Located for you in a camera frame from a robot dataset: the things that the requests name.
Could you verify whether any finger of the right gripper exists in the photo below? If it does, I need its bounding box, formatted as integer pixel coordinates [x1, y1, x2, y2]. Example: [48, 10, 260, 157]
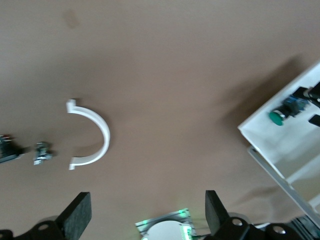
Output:
[291, 81, 320, 108]
[308, 113, 320, 128]

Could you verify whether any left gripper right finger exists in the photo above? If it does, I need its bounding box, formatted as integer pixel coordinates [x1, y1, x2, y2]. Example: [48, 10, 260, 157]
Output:
[204, 189, 251, 240]

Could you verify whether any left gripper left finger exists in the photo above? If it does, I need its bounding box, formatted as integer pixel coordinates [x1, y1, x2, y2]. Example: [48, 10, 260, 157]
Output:
[14, 191, 93, 240]

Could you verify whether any green push button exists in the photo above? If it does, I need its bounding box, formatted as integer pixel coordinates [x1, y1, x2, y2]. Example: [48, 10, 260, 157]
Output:
[268, 94, 310, 126]

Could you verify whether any chrome valve fitting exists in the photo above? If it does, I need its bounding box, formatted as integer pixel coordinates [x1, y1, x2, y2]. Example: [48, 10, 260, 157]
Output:
[33, 141, 55, 166]

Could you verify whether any white semicircular bracket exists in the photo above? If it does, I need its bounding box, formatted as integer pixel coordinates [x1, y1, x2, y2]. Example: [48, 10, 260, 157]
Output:
[66, 98, 111, 171]

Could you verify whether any black switch component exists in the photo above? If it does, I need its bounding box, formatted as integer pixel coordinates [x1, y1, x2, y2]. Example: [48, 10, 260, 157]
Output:
[0, 134, 26, 164]

